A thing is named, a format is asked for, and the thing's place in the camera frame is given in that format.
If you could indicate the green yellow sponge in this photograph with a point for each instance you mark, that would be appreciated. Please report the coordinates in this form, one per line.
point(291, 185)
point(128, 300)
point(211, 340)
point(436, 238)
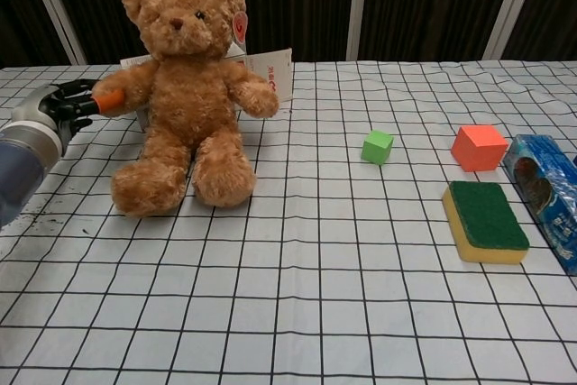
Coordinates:
point(487, 218)

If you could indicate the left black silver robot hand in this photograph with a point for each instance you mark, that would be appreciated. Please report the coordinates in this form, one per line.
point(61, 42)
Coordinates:
point(31, 105)

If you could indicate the round red hang tag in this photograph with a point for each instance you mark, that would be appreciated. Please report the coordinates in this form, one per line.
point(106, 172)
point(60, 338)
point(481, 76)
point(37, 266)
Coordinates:
point(240, 26)

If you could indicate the white metal frame bar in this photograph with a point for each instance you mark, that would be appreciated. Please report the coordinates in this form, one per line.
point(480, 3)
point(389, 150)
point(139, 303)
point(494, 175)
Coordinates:
point(54, 6)
point(509, 6)
point(358, 6)

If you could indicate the white grid-pattern tablecloth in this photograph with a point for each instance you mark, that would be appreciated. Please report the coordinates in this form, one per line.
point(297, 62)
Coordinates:
point(315, 268)

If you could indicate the green cube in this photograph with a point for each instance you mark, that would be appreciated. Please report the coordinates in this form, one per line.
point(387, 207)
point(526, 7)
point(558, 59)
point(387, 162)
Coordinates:
point(376, 147)

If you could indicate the blue wrapped package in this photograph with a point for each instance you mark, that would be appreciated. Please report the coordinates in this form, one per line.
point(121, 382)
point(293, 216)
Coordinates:
point(547, 186)

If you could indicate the white cardboard box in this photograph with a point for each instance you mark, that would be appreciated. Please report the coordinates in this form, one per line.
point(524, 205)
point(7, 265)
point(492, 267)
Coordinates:
point(270, 74)

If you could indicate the orange cube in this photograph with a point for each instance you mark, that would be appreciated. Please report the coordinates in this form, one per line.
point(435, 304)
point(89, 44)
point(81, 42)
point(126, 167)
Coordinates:
point(478, 148)

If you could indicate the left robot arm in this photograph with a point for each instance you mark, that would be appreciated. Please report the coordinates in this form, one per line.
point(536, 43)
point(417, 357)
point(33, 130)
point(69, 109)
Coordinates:
point(18, 164)

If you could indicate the brown teddy bear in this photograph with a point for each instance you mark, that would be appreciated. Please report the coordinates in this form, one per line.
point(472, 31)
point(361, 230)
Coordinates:
point(189, 114)

